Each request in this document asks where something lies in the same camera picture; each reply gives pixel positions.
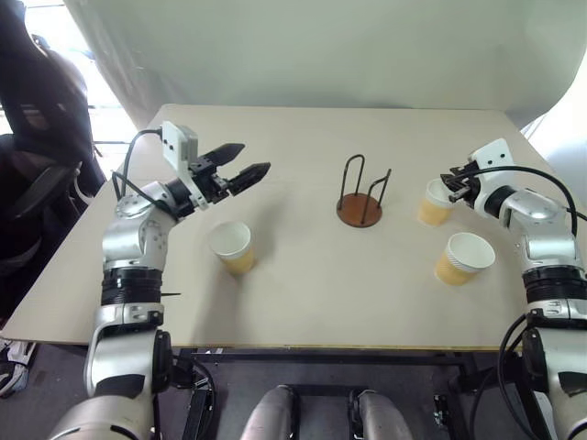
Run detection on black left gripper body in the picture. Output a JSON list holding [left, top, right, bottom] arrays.
[[187, 153, 233, 204]]

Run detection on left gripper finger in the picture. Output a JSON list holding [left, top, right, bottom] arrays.
[[208, 143, 247, 168], [227, 161, 271, 196]]

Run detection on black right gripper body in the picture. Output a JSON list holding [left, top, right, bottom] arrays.
[[450, 158, 482, 203]]

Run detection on tan paper cup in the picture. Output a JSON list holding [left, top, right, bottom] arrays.
[[416, 178, 458, 226], [434, 232, 497, 286], [208, 220, 256, 276]]

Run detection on white backdrop sheet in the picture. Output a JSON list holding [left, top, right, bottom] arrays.
[[62, 0, 587, 135]]

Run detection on black office chair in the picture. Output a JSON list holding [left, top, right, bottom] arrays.
[[0, 0, 107, 279]]

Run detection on grey rounded right thigh shell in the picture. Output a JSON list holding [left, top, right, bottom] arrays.
[[357, 389, 414, 440]]

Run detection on grey rounded thigh shell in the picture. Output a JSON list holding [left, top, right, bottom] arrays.
[[357, 389, 414, 440], [240, 384, 302, 440]]

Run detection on grey rounded left thigh shell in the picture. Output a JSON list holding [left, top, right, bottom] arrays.
[[240, 384, 302, 440]]

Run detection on white sneaker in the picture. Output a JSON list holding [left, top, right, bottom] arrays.
[[0, 337, 39, 398]]

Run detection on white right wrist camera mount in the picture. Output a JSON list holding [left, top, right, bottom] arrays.
[[467, 138, 513, 212]]

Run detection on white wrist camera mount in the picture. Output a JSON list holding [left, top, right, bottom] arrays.
[[160, 121, 210, 212], [467, 138, 513, 212]]

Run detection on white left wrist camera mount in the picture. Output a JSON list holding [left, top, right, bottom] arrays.
[[160, 121, 210, 212]]

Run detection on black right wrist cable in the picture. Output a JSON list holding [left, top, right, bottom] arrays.
[[451, 165, 579, 226]]

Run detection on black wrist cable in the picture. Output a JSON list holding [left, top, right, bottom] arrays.
[[111, 128, 165, 204], [451, 165, 579, 226]]

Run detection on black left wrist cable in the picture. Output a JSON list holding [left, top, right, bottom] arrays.
[[111, 128, 165, 204]]

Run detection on brown wire cup holder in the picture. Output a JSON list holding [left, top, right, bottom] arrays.
[[336, 154, 393, 228]]

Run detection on black right shoulder cable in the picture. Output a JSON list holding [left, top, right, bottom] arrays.
[[471, 311, 554, 440]]

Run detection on black shoulder cable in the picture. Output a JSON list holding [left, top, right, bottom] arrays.
[[188, 357, 217, 440], [471, 311, 554, 440]]

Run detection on black metal table frame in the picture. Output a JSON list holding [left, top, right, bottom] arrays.
[[172, 346, 524, 440]]

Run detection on black left shoulder cable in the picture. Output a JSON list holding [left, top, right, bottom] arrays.
[[188, 357, 217, 440]]

